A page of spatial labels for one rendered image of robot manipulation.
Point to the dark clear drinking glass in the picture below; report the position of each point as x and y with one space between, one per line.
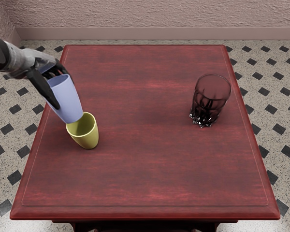
210 99

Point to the light blue cup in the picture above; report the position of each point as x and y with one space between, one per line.
65 99

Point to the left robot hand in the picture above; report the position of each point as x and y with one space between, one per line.
21 59

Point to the yellow-green cup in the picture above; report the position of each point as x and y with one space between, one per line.
85 135

